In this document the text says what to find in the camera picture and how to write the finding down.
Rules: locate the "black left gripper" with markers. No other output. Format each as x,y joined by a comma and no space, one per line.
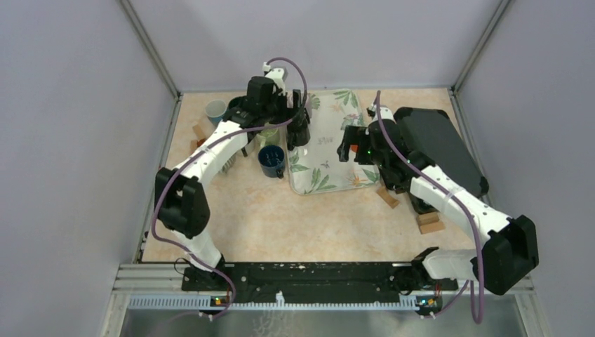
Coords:
286,113

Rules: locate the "floral white serving tray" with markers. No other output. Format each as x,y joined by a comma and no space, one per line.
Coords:
316,168

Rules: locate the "black octagonal mug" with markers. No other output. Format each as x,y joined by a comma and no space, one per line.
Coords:
298,134

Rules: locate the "black poker chip case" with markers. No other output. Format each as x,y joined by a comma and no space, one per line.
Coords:
431,134

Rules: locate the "light blue dotted mug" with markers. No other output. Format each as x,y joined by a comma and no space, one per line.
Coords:
215,111

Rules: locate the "lilac mug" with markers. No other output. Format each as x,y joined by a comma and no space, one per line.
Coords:
295,100

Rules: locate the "tan wooden block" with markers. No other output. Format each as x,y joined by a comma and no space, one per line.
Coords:
198,132

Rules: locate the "light green mug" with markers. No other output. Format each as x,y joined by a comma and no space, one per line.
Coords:
269,137

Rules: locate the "navy blue mug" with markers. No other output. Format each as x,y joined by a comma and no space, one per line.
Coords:
272,161

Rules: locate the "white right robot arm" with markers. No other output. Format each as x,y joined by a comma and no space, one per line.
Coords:
505,248

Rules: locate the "light wooden block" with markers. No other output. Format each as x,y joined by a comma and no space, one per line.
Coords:
387,198

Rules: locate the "grey striped mug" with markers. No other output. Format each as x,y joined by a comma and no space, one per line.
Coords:
228,164

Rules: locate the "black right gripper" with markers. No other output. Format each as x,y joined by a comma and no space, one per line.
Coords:
355,135

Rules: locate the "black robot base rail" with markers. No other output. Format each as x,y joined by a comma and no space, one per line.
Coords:
316,283

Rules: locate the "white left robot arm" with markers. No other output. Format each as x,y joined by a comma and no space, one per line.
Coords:
180,193

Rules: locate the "stacked wooden blocks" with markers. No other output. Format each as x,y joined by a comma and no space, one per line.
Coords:
429,223

